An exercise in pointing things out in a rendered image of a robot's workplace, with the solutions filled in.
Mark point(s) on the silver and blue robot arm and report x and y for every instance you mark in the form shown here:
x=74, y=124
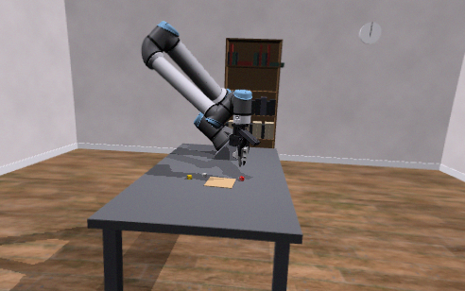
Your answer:
x=214, y=103

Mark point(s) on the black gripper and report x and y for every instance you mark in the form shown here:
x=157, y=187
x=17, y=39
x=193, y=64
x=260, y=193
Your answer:
x=243, y=146

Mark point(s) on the peach flat mat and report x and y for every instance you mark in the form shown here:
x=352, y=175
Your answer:
x=220, y=182

